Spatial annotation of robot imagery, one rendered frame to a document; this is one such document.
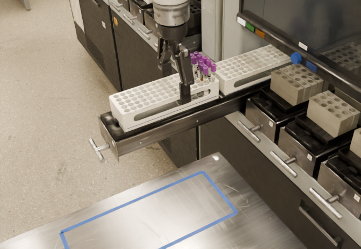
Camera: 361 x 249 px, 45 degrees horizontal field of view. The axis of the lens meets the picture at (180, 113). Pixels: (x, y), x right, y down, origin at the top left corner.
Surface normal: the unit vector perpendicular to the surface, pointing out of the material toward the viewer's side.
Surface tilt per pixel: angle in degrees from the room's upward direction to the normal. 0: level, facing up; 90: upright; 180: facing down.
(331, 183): 90
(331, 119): 90
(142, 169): 0
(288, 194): 90
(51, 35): 0
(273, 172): 90
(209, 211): 0
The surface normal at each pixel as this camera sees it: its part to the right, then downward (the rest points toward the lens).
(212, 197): -0.04, -0.79
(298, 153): -0.88, 0.33
